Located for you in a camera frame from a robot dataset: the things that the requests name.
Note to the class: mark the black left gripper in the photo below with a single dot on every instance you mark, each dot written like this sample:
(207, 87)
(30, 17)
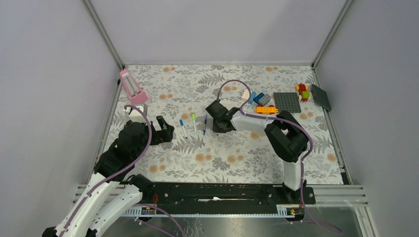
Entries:
(164, 135)

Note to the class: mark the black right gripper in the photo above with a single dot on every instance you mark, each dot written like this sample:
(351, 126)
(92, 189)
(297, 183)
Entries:
(216, 129)

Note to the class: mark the blue gel pen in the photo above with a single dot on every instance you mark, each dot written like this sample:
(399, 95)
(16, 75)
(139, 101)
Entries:
(205, 124)

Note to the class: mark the white pen green tip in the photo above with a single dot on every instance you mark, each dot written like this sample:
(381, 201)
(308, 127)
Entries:
(194, 123)

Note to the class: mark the white pen dark tip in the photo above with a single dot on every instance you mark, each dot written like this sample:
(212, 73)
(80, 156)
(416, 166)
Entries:
(183, 128)

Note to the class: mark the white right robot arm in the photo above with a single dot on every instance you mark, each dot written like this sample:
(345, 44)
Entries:
(290, 142)

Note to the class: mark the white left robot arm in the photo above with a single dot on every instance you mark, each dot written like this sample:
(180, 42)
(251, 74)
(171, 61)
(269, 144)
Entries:
(88, 217)

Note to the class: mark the white and blue brick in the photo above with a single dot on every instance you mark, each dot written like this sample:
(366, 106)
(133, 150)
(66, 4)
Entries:
(248, 96)

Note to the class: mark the floral table mat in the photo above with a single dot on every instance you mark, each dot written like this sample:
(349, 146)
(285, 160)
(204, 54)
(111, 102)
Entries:
(178, 91)

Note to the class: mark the blue toy brick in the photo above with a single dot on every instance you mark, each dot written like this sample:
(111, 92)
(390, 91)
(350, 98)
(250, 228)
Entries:
(257, 98)

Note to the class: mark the pink metronome box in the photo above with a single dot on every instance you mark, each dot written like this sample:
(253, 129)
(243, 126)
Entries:
(134, 92)

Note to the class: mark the grey toy brick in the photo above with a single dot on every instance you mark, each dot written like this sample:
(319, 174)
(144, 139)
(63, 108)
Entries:
(264, 100)

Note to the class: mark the orange toy car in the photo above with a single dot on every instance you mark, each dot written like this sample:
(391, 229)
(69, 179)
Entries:
(266, 110)

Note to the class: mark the grey lego baseplate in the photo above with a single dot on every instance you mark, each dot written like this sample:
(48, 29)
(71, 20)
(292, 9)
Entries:
(287, 101)

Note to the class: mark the red yellow green brick stack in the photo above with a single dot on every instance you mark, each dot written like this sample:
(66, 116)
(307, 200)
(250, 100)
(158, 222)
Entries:
(303, 92)

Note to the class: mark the dark grey lego plate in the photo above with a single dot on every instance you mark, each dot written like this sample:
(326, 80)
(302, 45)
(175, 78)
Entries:
(320, 97)

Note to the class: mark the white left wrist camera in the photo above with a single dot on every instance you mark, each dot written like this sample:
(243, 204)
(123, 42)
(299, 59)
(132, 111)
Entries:
(135, 116)

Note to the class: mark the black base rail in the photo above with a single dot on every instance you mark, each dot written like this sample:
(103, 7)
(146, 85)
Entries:
(160, 193)

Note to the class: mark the white cable duct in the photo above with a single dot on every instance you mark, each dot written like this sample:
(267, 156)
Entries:
(216, 209)

